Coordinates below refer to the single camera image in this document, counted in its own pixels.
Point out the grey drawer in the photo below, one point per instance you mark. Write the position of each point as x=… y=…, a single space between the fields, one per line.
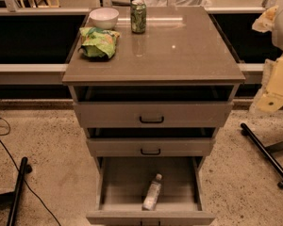
x=171 y=141
x=123 y=186
x=181 y=106

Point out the green soda can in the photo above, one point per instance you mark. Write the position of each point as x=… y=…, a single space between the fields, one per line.
x=138 y=16

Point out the black top drawer handle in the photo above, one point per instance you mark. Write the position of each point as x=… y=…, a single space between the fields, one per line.
x=151 y=121

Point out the black stand leg left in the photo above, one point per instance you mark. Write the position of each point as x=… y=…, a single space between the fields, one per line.
x=12 y=198

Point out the middle grey drawer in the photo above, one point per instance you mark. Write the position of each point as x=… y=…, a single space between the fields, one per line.
x=171 y=141

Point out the top grey drawer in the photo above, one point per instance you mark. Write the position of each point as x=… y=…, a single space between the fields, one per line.
x=181 y=106

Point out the clear plastic water bottle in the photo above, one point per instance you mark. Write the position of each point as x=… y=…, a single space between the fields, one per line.
x=153 y=191

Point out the white bowl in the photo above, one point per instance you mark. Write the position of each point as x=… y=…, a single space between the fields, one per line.
x=105 y=18

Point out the black middle drawer handle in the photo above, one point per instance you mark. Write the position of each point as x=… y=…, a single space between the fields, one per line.
x=150 y=153

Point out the black stand leg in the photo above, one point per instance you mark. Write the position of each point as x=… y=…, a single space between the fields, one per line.
x=267 y=151
x=12 y=198

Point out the black stand leg right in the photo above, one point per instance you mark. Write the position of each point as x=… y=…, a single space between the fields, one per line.
x=267 y=151

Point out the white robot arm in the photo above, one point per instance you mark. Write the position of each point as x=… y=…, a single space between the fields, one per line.
x=277 y=41

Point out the grey drawer cabinet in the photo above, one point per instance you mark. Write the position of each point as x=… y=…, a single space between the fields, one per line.
x=180 y=47

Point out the black drawer handle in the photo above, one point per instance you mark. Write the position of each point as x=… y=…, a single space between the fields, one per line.
x=150 y=153
x=151 y=121

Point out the bottom grey drawer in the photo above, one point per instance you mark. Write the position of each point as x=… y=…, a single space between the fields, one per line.
x=123 y=186

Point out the green chip bag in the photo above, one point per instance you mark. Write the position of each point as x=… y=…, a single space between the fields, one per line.
x=97 y=42

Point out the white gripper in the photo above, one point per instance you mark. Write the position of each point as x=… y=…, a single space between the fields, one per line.
x=272 y=74

